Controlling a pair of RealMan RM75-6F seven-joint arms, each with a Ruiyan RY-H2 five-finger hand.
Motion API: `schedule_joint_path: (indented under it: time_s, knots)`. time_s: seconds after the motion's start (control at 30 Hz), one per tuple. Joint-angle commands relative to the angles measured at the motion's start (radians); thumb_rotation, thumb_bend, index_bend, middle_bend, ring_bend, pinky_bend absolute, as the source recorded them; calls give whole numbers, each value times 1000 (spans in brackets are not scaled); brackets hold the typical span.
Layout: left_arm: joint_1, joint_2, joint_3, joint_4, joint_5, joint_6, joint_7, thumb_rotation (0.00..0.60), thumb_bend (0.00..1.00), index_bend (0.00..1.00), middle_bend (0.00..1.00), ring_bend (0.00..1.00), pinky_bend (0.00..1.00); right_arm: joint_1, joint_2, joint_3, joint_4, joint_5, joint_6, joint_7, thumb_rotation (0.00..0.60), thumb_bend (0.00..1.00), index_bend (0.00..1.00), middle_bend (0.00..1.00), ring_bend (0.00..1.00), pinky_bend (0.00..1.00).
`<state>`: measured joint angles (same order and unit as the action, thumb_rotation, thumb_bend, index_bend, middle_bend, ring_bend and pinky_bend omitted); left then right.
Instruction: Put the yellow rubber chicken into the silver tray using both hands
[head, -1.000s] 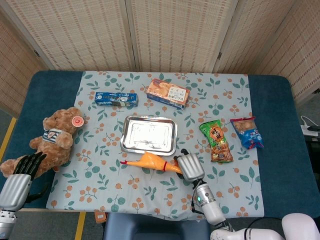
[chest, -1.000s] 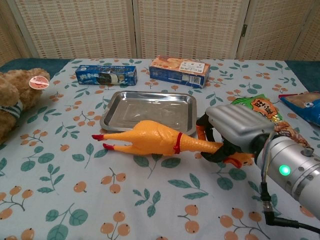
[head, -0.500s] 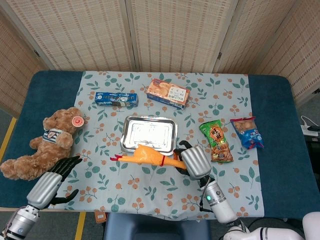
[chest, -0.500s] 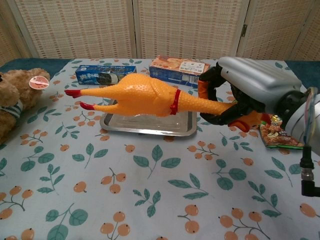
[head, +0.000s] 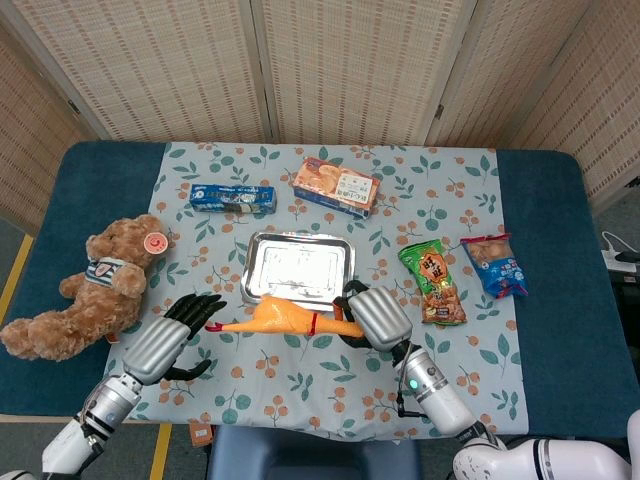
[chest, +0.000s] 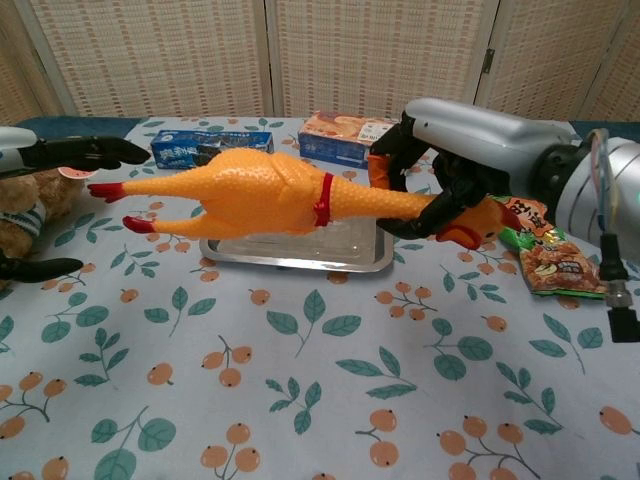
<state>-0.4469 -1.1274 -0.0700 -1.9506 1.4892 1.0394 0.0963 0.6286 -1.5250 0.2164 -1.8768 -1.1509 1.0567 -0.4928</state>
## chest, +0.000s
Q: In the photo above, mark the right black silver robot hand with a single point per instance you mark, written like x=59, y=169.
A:
x=475, y=135

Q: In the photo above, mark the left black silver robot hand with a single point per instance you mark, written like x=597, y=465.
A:
x=75, y=152

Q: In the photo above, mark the yellow rubber chicken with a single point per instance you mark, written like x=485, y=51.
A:
x=250, y=190

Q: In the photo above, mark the silver metal tray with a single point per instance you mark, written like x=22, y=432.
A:
x=300, y=256

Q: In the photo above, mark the brown teddy bear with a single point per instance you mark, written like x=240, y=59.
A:
x=25, y=200

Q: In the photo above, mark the blue cookie box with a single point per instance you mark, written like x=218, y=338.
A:
x=190, y=147

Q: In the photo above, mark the woven folding screen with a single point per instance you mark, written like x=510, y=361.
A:
x=165, y=55

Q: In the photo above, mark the orange cracker box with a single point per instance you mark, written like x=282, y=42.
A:
x=330, y=135

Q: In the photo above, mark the green snack bag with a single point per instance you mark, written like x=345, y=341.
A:
x=560, y=265

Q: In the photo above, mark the floral tablecloth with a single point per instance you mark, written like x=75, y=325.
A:
x=320, y=375

